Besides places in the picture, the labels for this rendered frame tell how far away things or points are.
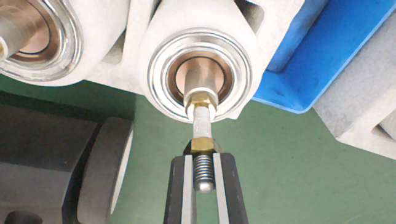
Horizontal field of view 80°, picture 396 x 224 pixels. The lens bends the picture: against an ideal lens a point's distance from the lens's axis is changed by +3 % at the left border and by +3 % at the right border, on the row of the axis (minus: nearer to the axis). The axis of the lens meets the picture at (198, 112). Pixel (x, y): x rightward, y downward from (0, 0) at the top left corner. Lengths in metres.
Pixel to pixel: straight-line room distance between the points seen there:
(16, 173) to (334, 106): 0.46
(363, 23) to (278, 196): 0.55
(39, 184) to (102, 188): 0.09
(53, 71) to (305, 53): 0.36
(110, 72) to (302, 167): 0.56
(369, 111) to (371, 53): 0.08
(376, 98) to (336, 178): 0.46
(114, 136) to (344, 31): 0.38
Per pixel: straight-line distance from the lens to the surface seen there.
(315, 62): 0.41
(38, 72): 0.20
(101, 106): 0.53
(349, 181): 0.81
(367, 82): 0.36
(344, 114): 0.37
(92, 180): 0.41
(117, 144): 0.41
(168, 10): 0.17
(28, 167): 0.42
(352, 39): 0.38
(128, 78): 0.26
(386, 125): 0.39
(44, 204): 0.42
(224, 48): 0.16
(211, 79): 0.15
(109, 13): 0.19
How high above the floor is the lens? 0.40
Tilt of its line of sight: 53 degrees down
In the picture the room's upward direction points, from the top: 178 degrees clockwise
